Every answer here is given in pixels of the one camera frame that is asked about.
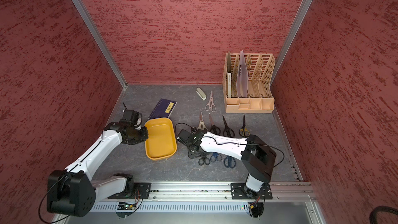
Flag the small grey handled scissors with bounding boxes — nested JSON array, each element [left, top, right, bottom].
[[198, 156, 210, 166]]

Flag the cream handled kitchen scissors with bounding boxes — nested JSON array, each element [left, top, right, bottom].
[[198, 112, 208, 131]]

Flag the yellow plastic storage box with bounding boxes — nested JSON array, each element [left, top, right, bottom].
[[145, 118, 177, 161]]

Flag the small teal handled scissors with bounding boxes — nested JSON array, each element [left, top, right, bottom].
[[223, 156, 236, 169]]

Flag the pink handled scissors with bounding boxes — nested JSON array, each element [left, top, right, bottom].
[[205, 91, 216, 113]]

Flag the yellow and black scissors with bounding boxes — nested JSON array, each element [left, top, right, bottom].
[[239, 115, 250, 138]]

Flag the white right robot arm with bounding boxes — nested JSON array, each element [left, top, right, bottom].
[[177, 130, 277, 192]]

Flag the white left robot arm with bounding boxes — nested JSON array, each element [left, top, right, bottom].
[[41, 122, 151, 217]]

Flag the dark blue book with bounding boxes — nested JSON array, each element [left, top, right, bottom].
[[148, 99, 177, 119]]

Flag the beige stapler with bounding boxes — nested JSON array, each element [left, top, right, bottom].
[[196, 87, 207, 100]]

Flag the grey folder in organizer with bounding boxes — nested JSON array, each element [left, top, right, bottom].
[[236, 50, 248, 98]]

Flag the white book in organizer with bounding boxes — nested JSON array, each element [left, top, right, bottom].
[[227, 52, 232, 98]]

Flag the beige plastic file organizer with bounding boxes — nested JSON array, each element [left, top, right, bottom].
[[222, 54, 276, 114]]

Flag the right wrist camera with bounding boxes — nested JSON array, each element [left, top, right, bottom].
[[177, 130, 207, 147]]

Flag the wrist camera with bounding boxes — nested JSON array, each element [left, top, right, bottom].
[[177, 130, 207, 147], [120, 109, 143, 129]]

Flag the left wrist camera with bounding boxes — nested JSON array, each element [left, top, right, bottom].
[[120, 109, 143, 129]]

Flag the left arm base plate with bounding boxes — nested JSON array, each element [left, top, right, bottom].
[[108, 183, 152, 201]]

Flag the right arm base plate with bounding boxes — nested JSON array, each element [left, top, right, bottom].
[[230, 183, 273, 200]]

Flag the black cable bottom right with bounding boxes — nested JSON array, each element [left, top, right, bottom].
[[369, 205, 398, 224]]

